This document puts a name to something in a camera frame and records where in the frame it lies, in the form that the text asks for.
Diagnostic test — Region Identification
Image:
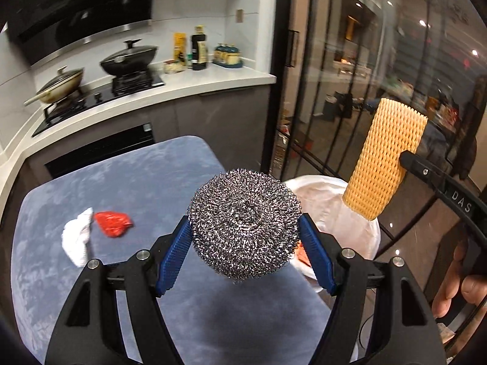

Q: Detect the trash bin with white bag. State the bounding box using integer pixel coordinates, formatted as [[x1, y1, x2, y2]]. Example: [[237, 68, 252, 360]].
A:
[[283, 175, 382, 365]]

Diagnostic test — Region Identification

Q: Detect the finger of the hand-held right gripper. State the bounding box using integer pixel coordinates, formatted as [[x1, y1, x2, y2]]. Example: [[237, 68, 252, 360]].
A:
[[399, 150, 447, 194]]

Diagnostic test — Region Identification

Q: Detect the yellow foam net sleeve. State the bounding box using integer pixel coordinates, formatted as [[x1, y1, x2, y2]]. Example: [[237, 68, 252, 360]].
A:
[[342, 98, 429, 222]]

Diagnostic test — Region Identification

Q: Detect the person's right hand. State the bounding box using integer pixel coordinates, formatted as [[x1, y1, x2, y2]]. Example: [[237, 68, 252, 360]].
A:
[[433, 240, 487, 318]]

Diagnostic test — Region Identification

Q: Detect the white counter with grey cabinets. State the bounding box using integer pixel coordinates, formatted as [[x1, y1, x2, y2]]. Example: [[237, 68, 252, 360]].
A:
[[0, 63, 278, 217]]

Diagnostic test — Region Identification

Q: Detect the red crumpled wrapper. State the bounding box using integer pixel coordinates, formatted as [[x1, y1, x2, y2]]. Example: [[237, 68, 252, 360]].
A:
[[94, 211, 134, 239]]

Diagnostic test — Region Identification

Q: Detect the black wok with lid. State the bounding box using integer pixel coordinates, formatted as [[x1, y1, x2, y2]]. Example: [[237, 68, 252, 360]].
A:
[[100, 39, 158, 77]]

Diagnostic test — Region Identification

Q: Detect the glass sliding door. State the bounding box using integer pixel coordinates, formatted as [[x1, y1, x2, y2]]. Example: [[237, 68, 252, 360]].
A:
[[262, 0, 487, 274]]

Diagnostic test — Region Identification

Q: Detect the yellow food packet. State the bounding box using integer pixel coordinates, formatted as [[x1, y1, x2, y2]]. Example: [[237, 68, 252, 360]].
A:
[[174, 32, 187, 63]]

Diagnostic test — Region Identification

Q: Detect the frying pan with glass lid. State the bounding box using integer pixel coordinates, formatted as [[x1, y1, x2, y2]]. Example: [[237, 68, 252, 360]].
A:
[[23, 66, 85, 107]]

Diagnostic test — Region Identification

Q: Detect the steel wool scrubber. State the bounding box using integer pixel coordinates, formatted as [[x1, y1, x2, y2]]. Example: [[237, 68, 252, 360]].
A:
[[187, 170, 304, 285]]

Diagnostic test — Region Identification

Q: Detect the black range hood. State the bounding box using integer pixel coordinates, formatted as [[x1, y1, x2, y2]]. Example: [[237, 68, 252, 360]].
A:
[[5, 0, 158, 66]]

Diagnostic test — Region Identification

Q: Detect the blue velvet table cover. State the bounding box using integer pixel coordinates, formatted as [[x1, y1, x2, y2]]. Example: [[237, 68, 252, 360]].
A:
[[11, 136, 335, 365]]

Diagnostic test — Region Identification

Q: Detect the dark sauce bottle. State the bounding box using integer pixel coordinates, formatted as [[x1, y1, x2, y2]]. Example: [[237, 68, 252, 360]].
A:
[[191, 26, 208, 71]]

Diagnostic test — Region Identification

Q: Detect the black gas stove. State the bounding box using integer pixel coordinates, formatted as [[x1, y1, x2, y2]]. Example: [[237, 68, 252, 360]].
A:
[[31, 69, 167, 137]]

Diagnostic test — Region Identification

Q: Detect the black door handle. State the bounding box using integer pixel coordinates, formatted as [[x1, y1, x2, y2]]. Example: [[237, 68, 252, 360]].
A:
[[289, 30, 300, 69]]

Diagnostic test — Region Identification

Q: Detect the white crumpled tissue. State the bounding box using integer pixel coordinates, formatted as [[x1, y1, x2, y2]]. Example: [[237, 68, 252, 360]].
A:
[[62, 207, 94, 268]]

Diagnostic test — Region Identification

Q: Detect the black built-in oven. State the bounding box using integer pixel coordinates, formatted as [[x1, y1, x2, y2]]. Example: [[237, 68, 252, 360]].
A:
[[45, 123, 156, 179]]

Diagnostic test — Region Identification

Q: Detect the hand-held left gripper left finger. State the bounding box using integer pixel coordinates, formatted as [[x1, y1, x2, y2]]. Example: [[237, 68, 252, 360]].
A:
[[45, 215, 193, 365]]

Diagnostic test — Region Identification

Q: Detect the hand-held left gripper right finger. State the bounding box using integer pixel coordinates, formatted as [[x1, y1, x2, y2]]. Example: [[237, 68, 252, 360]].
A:
[[298, 213, 447, 365]]

